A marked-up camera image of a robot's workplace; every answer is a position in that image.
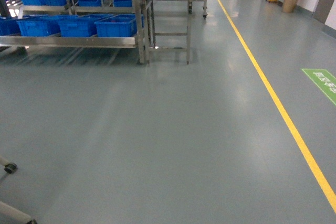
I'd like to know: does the steel flow rack shelf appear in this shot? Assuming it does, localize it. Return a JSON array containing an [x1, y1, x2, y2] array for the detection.
[[1, 0, 146, 64]]

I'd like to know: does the small steel side table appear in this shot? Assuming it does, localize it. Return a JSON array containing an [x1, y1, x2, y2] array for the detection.
[[141, 0, 193, 64]]

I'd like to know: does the blue bin bottom shelf middle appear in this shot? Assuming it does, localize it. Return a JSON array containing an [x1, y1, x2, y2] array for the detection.
[[58, 14, 113, 37]]

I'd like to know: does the blue bin shelf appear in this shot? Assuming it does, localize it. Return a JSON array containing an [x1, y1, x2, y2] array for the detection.
[[16, 15, 74, 37], [58, 14, 113, 37], [94, 14, 137, 38]]

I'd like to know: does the blue bin bottom shelf left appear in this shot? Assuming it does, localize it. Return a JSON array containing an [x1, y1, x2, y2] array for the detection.
[[16, 15, 74, 37]]

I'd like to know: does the blue bin bottom shelf right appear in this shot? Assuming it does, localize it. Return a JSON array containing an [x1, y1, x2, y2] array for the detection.
[[94, 14, 137, 38]]

